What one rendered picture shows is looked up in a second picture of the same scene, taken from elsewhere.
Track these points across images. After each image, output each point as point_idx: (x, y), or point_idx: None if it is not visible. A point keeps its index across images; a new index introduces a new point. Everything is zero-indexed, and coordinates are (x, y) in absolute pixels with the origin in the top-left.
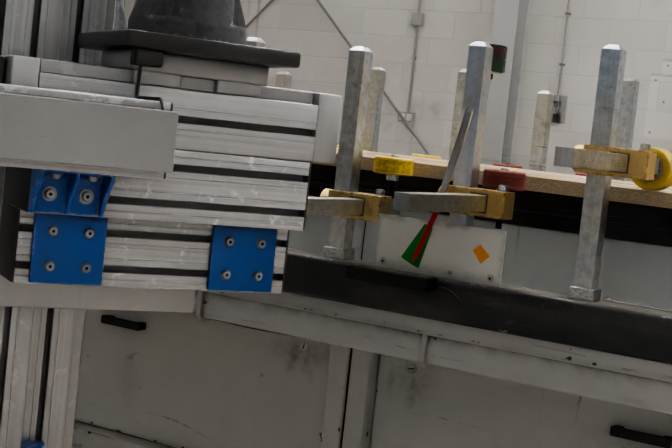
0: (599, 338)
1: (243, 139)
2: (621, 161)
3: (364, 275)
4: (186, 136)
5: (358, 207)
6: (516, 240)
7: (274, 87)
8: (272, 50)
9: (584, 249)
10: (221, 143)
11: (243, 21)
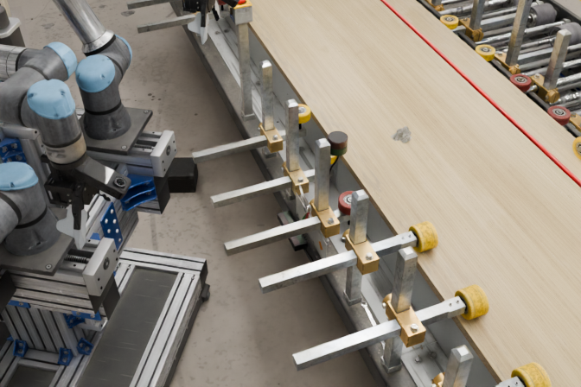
0: (346, 325)
1: (54, 284)
2: (346, 263)
3: (281, 224)
4: (28, 281)
5: (286, 186)
6: (379, 218)
7: (64, 266)
8: (37, 270)
9: (347, 280)
10: (44, 284)
11: (43, 238)
